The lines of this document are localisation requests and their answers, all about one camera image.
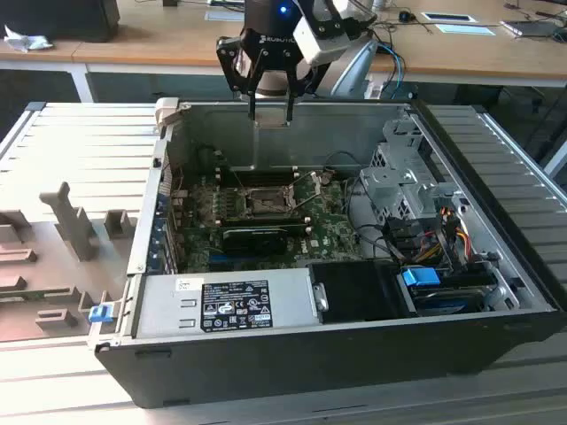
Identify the green motherboard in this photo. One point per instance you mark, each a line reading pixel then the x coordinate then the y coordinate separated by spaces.
pixel 328 230

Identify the hard disk drive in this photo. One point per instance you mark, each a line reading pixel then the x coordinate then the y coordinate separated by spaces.
pixel 447 299

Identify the black graphics card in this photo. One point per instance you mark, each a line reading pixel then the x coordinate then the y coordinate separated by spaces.
pixel 252 245

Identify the silver square CPU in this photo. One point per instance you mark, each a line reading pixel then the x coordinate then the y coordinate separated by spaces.
pixel 272 120

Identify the green RAM stick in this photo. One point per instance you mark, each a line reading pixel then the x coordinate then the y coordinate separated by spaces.
pixel 31 293

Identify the grey laptop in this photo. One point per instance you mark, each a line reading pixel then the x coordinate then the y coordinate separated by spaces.
pixel 531 27

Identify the black computer mouse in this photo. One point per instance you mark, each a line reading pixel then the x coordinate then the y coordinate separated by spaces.
pixel 405 16

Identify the CPU socket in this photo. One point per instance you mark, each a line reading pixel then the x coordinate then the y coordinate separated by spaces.
pixel 266 203

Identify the black box on desk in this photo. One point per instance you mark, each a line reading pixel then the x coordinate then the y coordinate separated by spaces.
pixel 57 20

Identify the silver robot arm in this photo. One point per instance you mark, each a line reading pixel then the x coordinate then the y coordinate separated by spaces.
pixel 350 66

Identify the black power supply label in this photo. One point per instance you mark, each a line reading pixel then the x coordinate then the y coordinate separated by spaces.
pixel 237 305

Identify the black cylinder component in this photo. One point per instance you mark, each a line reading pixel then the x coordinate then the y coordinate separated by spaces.
pixel 206 158

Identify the blue case latch tab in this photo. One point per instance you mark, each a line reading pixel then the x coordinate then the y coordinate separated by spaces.
pixel 99 313

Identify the pale blue paper sheet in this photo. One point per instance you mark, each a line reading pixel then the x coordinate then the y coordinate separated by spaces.
pixel 465 29

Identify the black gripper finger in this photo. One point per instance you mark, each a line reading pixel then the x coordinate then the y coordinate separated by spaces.
pixel 232 66
pixel 299 84

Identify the black open PC case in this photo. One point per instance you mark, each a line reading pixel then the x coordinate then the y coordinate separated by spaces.
pixel 266 367

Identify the silver power supply unit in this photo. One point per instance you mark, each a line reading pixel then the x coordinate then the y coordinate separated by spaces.
pixel 159 310

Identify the black RAM slot bank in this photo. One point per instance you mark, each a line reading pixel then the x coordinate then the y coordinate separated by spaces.
pixel 261 176
pixel 261 221

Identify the round coin cell battery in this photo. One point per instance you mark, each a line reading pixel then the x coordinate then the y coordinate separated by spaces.
pixel 326 177

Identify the black plastic drive cover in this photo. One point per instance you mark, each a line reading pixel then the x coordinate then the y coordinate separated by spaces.
pixel 354 290

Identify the grey brown parts rack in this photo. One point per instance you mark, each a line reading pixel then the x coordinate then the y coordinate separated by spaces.
pixel 53 248

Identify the blue disk carrier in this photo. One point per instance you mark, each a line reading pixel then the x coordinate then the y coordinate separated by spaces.
pixel 418 276

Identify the silver metal disk bay cage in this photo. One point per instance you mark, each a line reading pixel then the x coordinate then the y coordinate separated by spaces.
pixel 398 186

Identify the crumpled white paper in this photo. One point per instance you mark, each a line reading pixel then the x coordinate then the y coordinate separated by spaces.
pixel 28 42

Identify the thin metal locking lever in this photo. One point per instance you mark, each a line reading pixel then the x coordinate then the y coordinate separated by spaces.
pixel 305 178
pixel 238 179

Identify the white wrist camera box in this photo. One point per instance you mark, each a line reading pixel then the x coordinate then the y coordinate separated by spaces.
pixel 321 42

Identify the wooden desk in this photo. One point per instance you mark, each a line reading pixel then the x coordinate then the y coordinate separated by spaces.
pixel 44 55
pixel 177 40

